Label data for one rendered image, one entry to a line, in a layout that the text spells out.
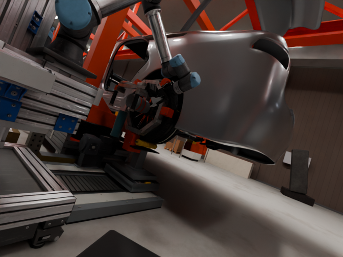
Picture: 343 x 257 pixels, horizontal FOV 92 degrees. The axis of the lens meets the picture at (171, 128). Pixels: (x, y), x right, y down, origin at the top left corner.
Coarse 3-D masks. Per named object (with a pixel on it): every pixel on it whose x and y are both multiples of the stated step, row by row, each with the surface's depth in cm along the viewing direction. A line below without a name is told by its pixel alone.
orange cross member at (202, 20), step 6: (186, 0) 241; (192, 0) 241; (198, 0) 250; (192, 6) 248; (198, 6) 253; (192, 12) 259; (204, 12) 266; (198, 18) 268; (204, 18) 270; (204, 24) 276; (210, 24) 285; (204, 30) 289; (210, 30) 289
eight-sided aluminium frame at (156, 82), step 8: (144, 80) 168; (152, 80) 161; (160, 104) 146; (128, 112) 179; (128, 120) 175; (152, 120) 147; (160, 120) 147; (128, 128) 165; (144, 128) 150; (152, 128) 151
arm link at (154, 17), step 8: (144, 0) 85; (144, 8) 88; (152, 8) 87; (160, 8) 90; (152, 16) 89; (160, 16) 91; (152, 24) 91; (160, 24) 91; (152, 32) 93; (160, 32) 91; (160, 40) 92; (160, 48) 94; (168, 48) 95; (160, 56) 95; (168, 56) 95; (168, 64) 94; (168, 72) 94
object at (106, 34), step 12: (120, 12) 169; (108, 24) 163; (120, 24) 171; (96, 36) 166; (108, 36) 165; (96, 48) 160; (108, 48) 168; (96, 60) 162; (108, 60) 171; (96, 72) 165; (96, 84) 168; (84, 120) 167
